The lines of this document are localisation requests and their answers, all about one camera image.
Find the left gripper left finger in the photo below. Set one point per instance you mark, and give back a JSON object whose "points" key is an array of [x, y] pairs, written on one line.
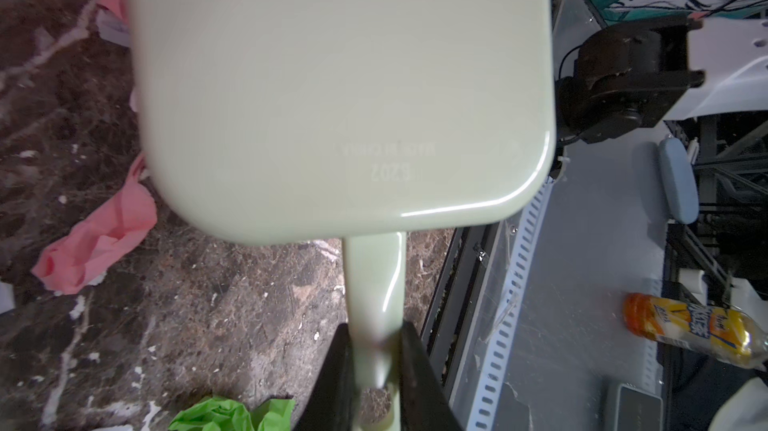
{"points": [[332, 403]]}

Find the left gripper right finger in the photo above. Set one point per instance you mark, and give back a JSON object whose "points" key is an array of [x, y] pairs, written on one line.
{"points": [[423, 405]]}

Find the light green dustpan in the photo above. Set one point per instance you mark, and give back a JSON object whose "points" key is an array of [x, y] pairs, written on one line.
{"points": [[269, 122]]}

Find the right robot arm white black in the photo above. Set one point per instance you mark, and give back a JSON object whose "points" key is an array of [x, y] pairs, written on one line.
{"points": [[636, 74]]}

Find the green paper scrap lower left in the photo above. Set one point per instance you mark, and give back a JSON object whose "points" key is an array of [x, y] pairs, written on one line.
{"points": [[223, 414]]}

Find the pink paper scrap middle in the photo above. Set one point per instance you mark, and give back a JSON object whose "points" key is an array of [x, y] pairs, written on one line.
{"points": [[101, 239]]}

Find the orange drink bottle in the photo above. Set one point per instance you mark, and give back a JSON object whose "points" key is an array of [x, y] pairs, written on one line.
{"points": [[728, 335]]}

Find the small white paper scrap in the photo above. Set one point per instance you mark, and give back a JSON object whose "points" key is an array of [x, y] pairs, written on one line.
{"points": [[112, 29]]}

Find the white slotted cable duct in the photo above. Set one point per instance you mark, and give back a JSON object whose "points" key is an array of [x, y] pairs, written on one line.
{"points": [[510, 268]]}

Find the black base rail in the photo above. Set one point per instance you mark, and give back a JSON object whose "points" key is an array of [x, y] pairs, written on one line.
{"points": [[455, 300]]}

